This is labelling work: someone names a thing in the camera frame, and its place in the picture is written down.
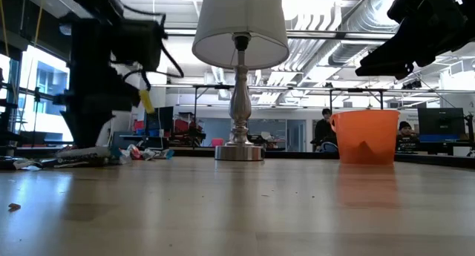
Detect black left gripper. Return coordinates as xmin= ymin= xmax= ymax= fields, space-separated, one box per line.
xmin=54 ymin=72 xmax=142 ymax=148

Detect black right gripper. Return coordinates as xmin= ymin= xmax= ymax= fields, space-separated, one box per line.
xmin=354 ymin=0 xmax=468 ymax=81

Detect dark brown Hershey's candy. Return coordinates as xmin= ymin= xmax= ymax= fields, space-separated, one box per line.
xmin=0 ymin=155 xmax=42 ymax=171
xmin=39 ymin=156 xmax=111 ymax=168

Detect orange Reese's candy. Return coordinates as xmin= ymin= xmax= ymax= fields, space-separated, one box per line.
xmin=128 ymin=144 xmax=144 ymax=160

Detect black computer monitor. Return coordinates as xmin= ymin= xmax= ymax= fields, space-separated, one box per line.
xmin=417 ymin=107 xmax=467 ymax=137
xmin=143 ymin=106 xmax=174 ymax=139

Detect person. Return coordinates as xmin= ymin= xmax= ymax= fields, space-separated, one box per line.
xmin=314 ymin=107 xmax=337 ymax=152
xmin=396 ymin=120 xmax=420 ymax=153

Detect orange pumpkin bucket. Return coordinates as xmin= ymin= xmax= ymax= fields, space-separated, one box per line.
xmin=329 ymin=109 xmax=401 ymax=165

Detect red storage bins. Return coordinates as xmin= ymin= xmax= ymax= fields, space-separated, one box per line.
xmin=174 ymin=118 xmax=203 ymax=138

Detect black overhead rack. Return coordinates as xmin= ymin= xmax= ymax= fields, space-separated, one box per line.
xmin=150 ymin=83 xmax=475 ymax=112

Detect long ceiling light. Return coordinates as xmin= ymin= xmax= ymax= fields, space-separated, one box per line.
xmin=165 ymin=27 xmax=197 ymax=37

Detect silver lamp with white shade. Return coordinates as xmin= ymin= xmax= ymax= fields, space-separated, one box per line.
xmin=191 ymin=0 xmax=290 ymax=162

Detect silver ceiling duct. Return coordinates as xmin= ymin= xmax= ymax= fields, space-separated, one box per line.
xmin=328 ymin=0 xmax=404 ymax=68

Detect yellow cable tag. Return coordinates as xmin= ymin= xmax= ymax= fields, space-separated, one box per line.
xmin=139 ymin=88 xmax=156 ymax=115

